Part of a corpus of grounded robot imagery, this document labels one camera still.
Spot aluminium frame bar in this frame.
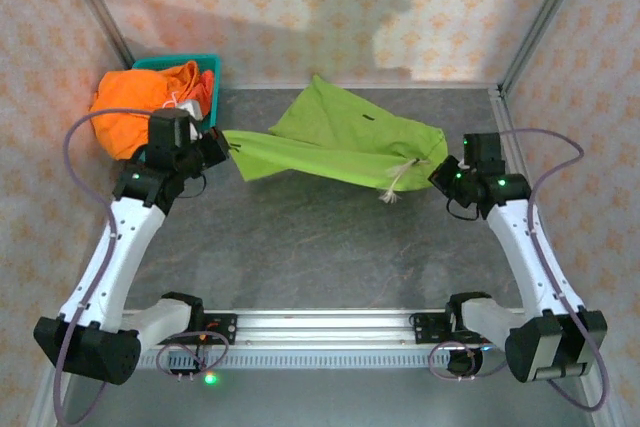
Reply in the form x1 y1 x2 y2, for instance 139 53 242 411
579 376 629 427
24 381 64 427

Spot teal plastic basket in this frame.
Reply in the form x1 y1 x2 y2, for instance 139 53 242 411
130 52 223 128

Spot aluminium frame post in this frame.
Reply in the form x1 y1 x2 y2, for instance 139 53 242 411
499 0 594 96
54 0 136 66

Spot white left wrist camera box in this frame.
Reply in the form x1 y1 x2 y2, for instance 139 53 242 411
169 100 202 123

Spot wide aluminium mounting rail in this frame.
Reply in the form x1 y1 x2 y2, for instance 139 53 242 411
119 309 531 348

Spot small lit controller board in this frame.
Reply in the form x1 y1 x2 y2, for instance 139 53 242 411
169 369 222 389

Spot green shorts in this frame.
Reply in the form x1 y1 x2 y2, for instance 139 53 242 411
222 74 449 204

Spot light orange shorts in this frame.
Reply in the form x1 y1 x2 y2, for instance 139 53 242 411
89 69 174 161

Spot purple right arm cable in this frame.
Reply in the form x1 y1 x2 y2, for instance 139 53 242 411
428 129 610 413

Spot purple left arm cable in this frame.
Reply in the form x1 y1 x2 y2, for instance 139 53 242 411
52 107 231 426

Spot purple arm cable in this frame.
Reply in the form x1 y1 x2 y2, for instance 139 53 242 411
428 129 610 413
52 107 231 426

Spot slotted grey cable duct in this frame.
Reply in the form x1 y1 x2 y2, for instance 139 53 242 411
137 350 451 369

